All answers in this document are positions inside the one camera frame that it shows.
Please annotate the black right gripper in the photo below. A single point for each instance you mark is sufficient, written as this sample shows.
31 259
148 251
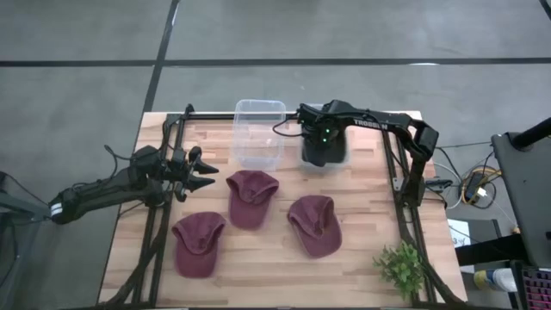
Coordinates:
320 127

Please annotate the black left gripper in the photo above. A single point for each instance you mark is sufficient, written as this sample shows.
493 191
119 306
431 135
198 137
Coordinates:
181 172

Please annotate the maroon cap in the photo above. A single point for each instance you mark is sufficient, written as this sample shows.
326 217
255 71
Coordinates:
316 226
251 198
198 243

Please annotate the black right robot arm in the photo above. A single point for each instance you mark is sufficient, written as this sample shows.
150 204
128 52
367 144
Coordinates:
374 120

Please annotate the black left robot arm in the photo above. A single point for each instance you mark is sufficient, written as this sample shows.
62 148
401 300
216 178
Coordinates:
99 194

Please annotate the clear plastic bin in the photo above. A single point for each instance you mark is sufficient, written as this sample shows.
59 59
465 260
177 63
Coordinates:
327 169
258 129

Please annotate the black power adapter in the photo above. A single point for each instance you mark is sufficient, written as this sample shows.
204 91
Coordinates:
473 185

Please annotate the small green artificial plant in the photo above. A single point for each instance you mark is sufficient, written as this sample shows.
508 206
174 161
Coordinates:
402 269

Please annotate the white paper sheet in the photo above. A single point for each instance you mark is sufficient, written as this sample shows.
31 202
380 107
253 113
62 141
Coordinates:
458 234

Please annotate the grey metal stand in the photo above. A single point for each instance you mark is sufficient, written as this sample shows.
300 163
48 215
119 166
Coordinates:
17 211

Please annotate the black metal stand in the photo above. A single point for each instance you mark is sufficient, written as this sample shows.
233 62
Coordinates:
525 194

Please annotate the backlit keyboard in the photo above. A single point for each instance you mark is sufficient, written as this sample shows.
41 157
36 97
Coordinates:
538 288

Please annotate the black aluminium frame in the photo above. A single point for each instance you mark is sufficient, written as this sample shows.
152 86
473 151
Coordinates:
215 116

